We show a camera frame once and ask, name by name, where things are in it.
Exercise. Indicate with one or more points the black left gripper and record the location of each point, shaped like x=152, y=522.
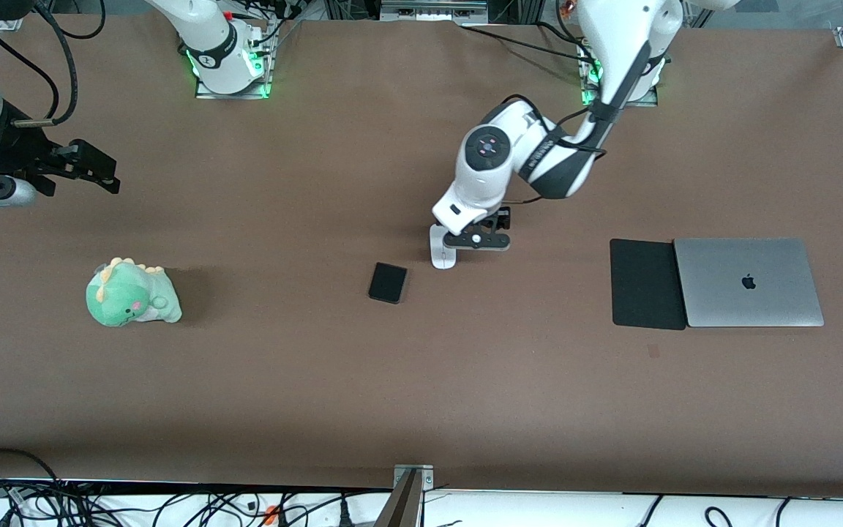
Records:
x=502, y=217

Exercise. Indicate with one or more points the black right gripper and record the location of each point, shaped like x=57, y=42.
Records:
x=13, y=148

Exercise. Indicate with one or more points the white computer mouse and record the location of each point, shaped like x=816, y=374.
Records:
x=442, y=260

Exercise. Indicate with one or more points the small black square box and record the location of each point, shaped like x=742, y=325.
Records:
x=388, y=282

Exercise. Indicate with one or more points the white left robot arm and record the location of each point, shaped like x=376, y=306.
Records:
x=487, y=176

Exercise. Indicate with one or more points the black mouse pad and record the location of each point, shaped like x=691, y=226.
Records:
x=645, y=285

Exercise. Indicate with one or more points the green dinosaur plush toy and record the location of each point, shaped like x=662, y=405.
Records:
x=129, y=296

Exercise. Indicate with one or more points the grey metal box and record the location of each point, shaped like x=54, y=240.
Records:
x=432, y=9

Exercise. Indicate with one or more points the orange small figurine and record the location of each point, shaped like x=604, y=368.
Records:
x=568, y=7

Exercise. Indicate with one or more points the silver laptop with apple logo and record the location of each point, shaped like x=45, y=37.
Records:
x=729, y=282

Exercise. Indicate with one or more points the white lower shelf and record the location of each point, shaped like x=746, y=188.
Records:
x=538, y=512

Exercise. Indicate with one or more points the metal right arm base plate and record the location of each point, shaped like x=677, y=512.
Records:
x=231, y=94

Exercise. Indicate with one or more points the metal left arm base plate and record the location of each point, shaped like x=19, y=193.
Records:
x=645, y=101

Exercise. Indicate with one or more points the metal table edge bracket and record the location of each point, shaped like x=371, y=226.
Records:
x=408, y=494

